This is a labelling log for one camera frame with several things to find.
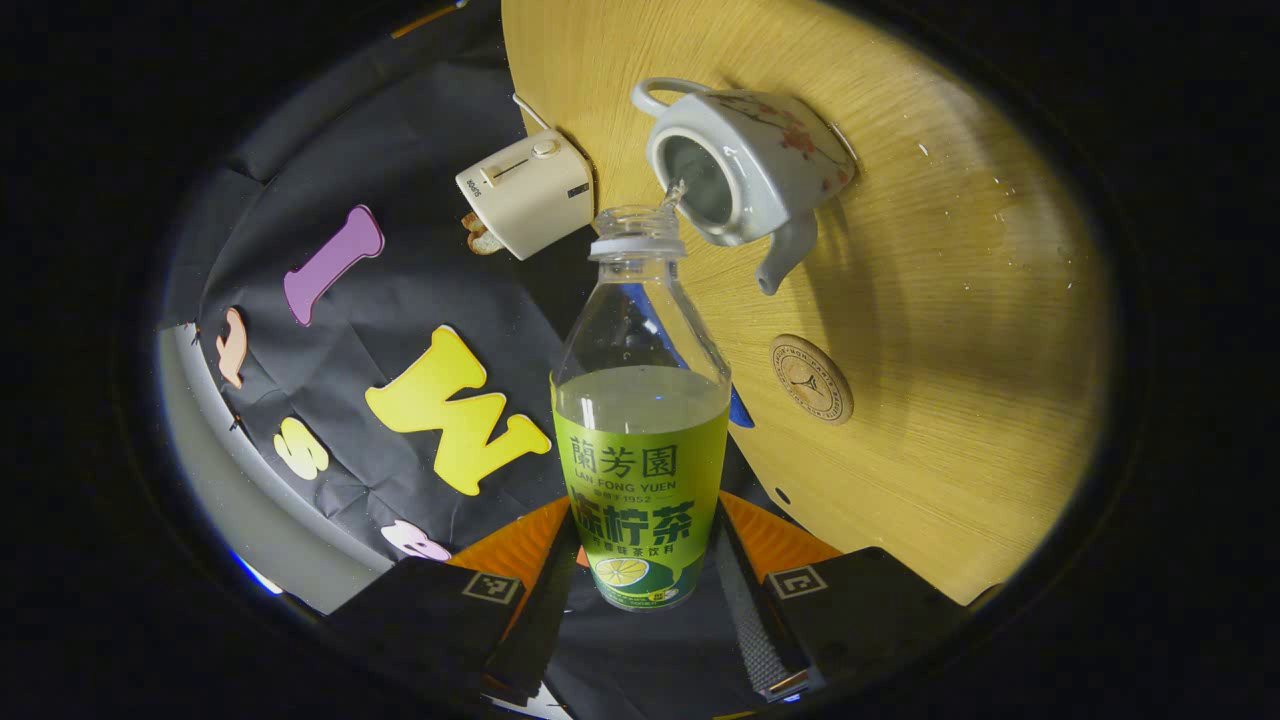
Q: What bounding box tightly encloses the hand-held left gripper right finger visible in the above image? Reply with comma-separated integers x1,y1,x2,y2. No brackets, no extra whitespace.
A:
715,490,966,701

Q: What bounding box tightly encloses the green label water bottle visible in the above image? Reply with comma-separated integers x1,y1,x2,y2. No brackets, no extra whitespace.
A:
550,204,732,612

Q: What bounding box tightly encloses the round wooden coaster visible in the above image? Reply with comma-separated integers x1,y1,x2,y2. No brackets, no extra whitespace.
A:
769,334,855,426

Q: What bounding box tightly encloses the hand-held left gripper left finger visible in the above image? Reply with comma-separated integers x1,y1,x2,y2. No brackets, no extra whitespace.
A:
325,497,583,706

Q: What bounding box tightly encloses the white toaster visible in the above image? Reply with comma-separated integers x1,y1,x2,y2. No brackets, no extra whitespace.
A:
455,128,595,261

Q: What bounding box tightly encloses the black backdrop cloth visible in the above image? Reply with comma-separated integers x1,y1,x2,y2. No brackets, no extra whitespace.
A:
160,5,791,716

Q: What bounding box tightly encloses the white ceramic teacup pot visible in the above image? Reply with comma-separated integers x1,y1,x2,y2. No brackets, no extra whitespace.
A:
630,77,859,297

